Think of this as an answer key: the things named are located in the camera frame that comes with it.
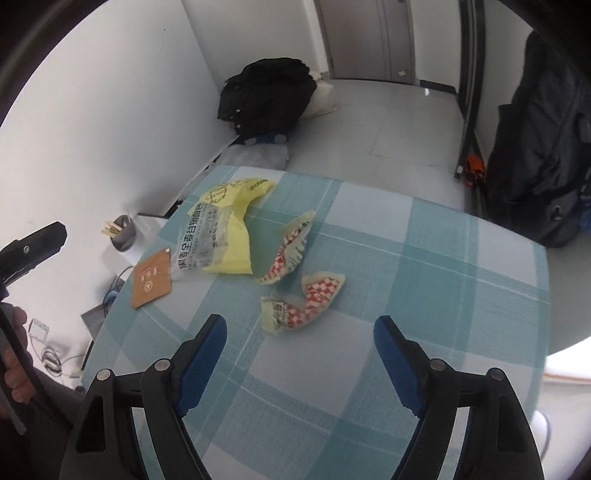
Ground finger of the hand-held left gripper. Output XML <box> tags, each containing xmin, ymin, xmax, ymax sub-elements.
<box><xmin>0</xmin><ymin>222</ymin><xmax>68</xmax><ymax>288</ymax></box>

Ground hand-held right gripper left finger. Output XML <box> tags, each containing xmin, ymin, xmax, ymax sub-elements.
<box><xmin>60</xmin><ymin>314</ymin><xmax>228</xmax><ymax>480</ymax></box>

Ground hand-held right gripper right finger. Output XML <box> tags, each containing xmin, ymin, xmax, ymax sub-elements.
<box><xmin>373</xmin><ymin>315</ymin><xmax>546</xmax><ymax>480</ymax></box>

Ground orange paper packet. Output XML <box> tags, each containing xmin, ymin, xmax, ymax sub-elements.
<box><xmin>130</xmin><ymin>248</ymin><xmax>174</xmax><ymax>308</ymax></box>

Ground red checked snack wrapper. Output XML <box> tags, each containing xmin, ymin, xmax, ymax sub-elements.
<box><xmin>256</xmin><ymin>210</ymin><xmax>317</xmax><ymax>284</ymax></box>
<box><xmin>261</xmin><ymin>272</ymin><xmax>346</xmax><ymax>332</ymax></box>

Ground yellow clear bread wrapper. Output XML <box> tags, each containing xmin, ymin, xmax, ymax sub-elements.
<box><xmin>171</xmin><ymin>176</ymin><xmax>276</xmax><ymax>282</ymax></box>

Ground person's left hand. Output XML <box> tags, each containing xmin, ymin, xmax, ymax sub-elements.
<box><xmin>0</xmin><ymin>305</ymin><xmax>37</xmax><ymax>404</ymax></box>

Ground checked teal tablecloth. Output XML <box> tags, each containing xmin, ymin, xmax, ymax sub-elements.
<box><xmin>81</xmin><ymin>164</ymin><xmax>550</xmax><ymax>480</ymax></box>

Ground grey holder cup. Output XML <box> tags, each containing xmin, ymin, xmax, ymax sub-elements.
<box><xmin>111</xmin><ymin>215</ymin><xmax>137</xmax><ymax>253</ymax></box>

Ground grey flat device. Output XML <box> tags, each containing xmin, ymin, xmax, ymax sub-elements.
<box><xmin>81</xmin><ymin>302</ymin><xmax>112</xmax><ymax>344</ymax></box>

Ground orange tool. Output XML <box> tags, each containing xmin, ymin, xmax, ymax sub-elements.
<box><xmin>464</xmin><ymin>154</ymin><xmax>485</xmax><ymax>185</ymax></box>

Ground clear plastic bag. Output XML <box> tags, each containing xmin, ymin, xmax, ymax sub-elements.
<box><xmin>217</xmin><ymin>141</ymin><xmax>291</xmax><ymax>171</ymax></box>

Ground large black hanging backpack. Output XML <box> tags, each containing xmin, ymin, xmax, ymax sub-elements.
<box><xmin>485</xmin><ymin>30</ymin><xmax>591</xmax><ymax>247</ymax></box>

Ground white cloth bag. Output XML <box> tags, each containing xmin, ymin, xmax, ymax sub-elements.
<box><xmin>302</xmin><ymin>69</ymin><xmax>338</xmax><ymax>118</ymax></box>

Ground black metal rack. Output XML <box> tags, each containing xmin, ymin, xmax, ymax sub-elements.
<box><xmin>455</xmin><ymin>0</ymin><xmax>485</xmax><ymax>181</ymax></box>

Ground grey door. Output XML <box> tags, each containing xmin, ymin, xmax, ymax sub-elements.
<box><xmin>316</xmin><ymin>0</ymin><xmax>416</xmax><ymax>85</ymax></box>

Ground tangled black cables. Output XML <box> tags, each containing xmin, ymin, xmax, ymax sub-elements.
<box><xmin>41</xmin><ymin>344</ymin><xmax>86</xmax><ymax>379</ymax></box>

